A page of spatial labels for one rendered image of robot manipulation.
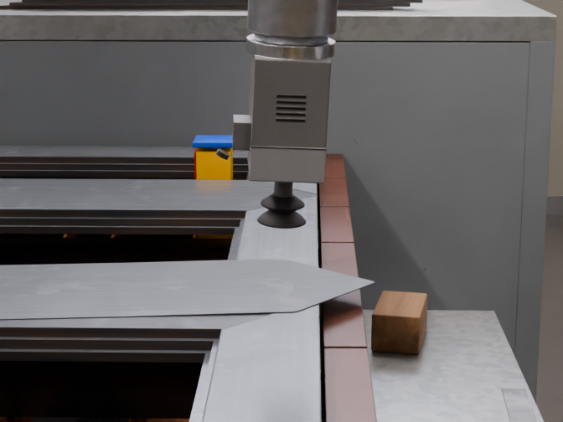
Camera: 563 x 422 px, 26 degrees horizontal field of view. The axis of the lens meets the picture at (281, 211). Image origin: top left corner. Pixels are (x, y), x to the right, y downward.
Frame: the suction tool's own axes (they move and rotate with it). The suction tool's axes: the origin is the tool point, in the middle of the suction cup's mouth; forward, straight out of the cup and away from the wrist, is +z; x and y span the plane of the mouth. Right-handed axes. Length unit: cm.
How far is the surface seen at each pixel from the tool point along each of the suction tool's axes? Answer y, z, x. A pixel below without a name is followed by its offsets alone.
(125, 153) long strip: -83, 17, -19
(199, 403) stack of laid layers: 13.6, 11.1, -6.7
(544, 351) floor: -210, 104, 90
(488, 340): -40, 28, 30
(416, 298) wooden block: -43, 24, 21
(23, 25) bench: -95, -1, -36
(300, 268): -19.6, 11.6, 3.6
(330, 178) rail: -71, 16, 12
